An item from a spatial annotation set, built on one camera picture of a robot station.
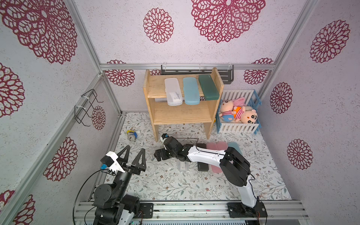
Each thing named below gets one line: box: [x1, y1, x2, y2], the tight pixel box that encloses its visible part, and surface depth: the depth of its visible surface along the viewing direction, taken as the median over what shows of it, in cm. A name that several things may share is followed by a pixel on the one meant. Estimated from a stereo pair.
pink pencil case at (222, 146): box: [216, 141, 229, 151], surface depth 102 cm
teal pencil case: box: [227, 141, 243, 156], surface depth 101 cm
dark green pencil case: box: [198, 74, 220, 101], surface depth 76 cm
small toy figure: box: [126, 130, 138, 142], surface depth 102 cm
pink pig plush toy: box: [219, 97, 246, 122], surface depth 107 cm
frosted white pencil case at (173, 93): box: [164, 77, 183, 107], surface depth 70 cm
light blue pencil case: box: [182, 76, 201, 105], surface depth 71 cm
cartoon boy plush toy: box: [233, 105, 258, 124], surface depth 103 cm
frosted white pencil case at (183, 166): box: [176, 159, 191, 172], surface depth 91 cm
